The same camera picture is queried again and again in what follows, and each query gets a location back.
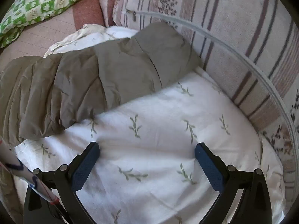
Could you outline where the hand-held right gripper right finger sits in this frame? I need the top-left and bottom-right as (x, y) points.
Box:
(195, 142), (272, 224)

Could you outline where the green checked quilt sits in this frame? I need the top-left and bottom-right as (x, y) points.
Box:
(0, 0), (103, 48)

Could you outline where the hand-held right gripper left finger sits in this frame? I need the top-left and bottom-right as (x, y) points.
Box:
(23, 142), (101, 224)

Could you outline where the pink bed sheet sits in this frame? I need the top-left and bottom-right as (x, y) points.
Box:
(0, 0), (105, 73)

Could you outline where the white leaf-print duvet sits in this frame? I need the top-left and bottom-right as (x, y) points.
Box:
(14, 24), (286, 224)

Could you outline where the grey quilted puffer jacket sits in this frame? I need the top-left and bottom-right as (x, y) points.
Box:
(0, 22), (204, 146)

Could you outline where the striped floral zippered cushion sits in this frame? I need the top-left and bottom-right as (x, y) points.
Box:
(100, 0), (299, 192)

